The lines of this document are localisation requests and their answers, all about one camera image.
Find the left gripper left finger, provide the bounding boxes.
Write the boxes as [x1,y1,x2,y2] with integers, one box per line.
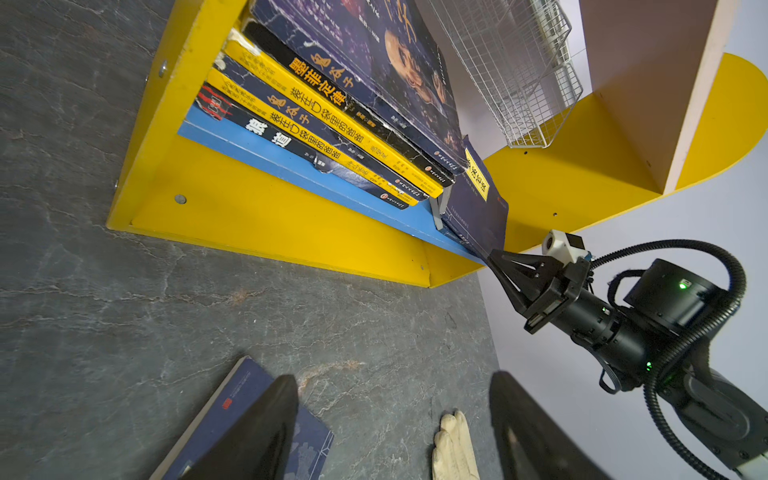
[182,375,299,479]

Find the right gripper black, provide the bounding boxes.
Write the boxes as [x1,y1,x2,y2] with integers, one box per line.
[488,249,659,387]

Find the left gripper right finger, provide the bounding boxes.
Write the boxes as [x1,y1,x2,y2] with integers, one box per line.
[489,371,608,479]

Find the blue thread-bound book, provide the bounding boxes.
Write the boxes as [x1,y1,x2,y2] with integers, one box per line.
[151,356,334,479]
[429,187,484,259]
[443,135,509,260]

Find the black book gold lettering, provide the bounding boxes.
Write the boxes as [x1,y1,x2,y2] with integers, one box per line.
[243,19,465,188]

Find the purple portrait book front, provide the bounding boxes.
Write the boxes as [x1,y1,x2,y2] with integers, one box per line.
[249,0,468,175]

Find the purple portrait book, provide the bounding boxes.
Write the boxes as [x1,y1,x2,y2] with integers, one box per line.
[249,0,468,175]
[214,53,430,202]

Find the black wolf cover book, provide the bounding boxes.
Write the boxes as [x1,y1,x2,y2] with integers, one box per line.
[195,83,417,210]

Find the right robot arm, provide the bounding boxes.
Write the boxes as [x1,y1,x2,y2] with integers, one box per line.
[486,231,767,479]

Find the beige leather work glove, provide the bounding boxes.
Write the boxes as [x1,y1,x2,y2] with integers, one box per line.
[432,410,479,480]

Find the yellow bookshelf pink blue shelves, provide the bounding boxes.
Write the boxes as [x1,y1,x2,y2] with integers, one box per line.
[106,0,768,289]

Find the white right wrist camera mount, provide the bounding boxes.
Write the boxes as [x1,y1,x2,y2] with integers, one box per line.
[541,230,592,265]

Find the white wire rack behind shelf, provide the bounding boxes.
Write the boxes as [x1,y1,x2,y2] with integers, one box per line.
[419,1,583,154]

